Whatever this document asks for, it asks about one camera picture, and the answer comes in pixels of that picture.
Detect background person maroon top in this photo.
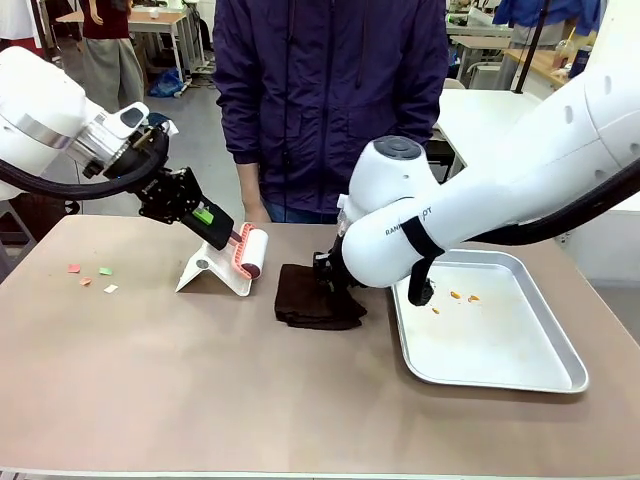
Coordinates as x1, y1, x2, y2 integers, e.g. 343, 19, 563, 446
77, 0, 146, 114

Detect black pole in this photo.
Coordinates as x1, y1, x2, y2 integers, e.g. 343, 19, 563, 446
512, 0, 546, 94

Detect silver metal tray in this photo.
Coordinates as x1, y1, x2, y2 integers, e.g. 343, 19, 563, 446
391, 248, 590, 395

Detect blue jeans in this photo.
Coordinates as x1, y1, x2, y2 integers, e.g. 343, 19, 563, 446
262, 198, 341, 225

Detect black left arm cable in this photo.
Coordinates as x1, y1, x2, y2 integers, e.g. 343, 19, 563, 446
0, 127, 171, 201

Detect person's right hand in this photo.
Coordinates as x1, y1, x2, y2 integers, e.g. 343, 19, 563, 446
242, 198, 271, 224

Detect person's right forearm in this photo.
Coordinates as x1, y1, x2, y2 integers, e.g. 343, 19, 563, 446
237, 162, 264, 204

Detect wooden background table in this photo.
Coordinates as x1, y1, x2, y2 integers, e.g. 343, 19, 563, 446
54, 9, 194, 76

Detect white lint roller stand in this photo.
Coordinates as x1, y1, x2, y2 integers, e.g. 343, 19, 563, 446
174, 239, 254, 301

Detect plastic cup with straw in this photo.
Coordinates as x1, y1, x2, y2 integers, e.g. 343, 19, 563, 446
552, 24, 576, 79

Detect blue plastic bag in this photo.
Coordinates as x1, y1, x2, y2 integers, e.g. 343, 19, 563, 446
148, 67, 186, 99

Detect dark blue bottle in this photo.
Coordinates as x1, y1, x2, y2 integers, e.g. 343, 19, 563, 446
569, 44, 594, 81

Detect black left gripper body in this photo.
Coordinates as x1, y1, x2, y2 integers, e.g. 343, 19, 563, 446
107, 129, 204, 224

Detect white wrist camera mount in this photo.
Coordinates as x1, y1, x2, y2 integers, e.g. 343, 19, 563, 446
337, 193, 354, 236

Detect person in purple jacket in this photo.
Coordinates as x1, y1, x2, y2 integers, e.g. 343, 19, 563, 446
212, 0, 450, 214

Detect pink lint roller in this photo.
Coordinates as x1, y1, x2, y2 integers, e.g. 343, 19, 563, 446
227, 222, 270, 280

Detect wooden desk with drinks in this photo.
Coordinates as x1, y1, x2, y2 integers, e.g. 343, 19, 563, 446
502, 47, 586, 91

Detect dark brown cloth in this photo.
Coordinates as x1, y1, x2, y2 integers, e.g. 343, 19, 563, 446
273, 263, 369, 332

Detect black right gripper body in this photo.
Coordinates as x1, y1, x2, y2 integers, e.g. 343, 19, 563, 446
312, 234, 352, 277

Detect hanging blue jacket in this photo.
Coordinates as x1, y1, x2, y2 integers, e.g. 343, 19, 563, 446
492, 0, 604, 39

